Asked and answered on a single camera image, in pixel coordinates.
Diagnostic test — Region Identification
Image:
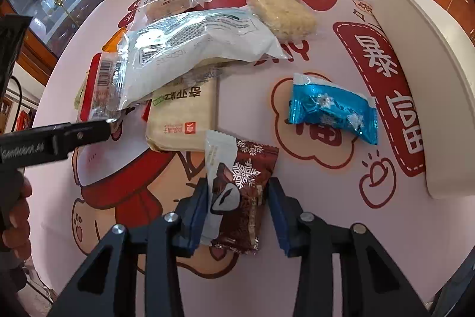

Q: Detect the red-edged barcode snack pack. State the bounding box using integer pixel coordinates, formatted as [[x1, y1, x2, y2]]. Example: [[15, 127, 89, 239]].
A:
[[77, 52, 121, 122]]

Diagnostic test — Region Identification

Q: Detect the green snack pouch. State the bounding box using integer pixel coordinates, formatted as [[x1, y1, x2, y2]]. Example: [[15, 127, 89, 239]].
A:
[[74, 78, 87, 110]]

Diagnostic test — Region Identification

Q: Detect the brown bread slice pack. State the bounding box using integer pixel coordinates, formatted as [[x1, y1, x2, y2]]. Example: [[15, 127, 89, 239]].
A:
[[138, 0, 205, 22]]

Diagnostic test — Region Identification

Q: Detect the pink printed table mat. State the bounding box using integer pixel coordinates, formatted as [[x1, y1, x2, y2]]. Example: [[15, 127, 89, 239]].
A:
[[26, 0, 474, 316]]

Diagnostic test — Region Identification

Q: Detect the puffed rice cake pack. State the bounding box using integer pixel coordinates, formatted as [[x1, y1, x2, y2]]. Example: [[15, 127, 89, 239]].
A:
[[246, 0, 317, 42]]

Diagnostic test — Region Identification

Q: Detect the person's left hand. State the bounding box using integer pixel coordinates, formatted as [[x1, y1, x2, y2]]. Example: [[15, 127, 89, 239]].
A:
[[1, 178, 32, 261]]

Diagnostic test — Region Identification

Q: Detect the white plastic storage bin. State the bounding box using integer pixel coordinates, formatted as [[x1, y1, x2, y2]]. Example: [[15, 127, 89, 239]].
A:
[[373, 0, 474, 199]]

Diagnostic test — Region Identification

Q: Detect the large white-blue snack bag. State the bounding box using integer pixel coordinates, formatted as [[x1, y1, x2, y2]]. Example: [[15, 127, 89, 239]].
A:
[[115, 7, 287, 110]]

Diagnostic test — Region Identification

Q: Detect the beige cracker pack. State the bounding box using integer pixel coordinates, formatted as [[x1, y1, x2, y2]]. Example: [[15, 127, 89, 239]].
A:
[[146, 78, 217, 151]]

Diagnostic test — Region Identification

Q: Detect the brown snowflake snack pack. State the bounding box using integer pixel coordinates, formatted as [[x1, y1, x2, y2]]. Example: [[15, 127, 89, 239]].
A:
[[201, 130, 279, 254]]

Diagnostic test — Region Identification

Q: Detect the blue foil snack pack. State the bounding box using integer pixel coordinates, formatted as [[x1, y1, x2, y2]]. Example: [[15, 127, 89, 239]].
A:
[[287, 73, 379, 145]]

